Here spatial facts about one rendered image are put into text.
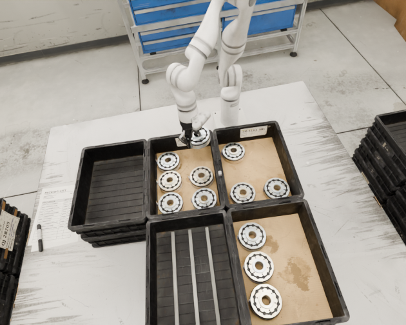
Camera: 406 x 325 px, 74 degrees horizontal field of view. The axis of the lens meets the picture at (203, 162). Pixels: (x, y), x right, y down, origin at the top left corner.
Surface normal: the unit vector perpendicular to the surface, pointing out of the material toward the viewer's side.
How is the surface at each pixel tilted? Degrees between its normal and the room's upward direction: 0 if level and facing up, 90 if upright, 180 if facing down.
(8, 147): 0
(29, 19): 90
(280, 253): 0
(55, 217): 0
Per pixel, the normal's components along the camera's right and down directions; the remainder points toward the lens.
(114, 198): -0.08, -0.57
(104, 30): 0.18, 0.80
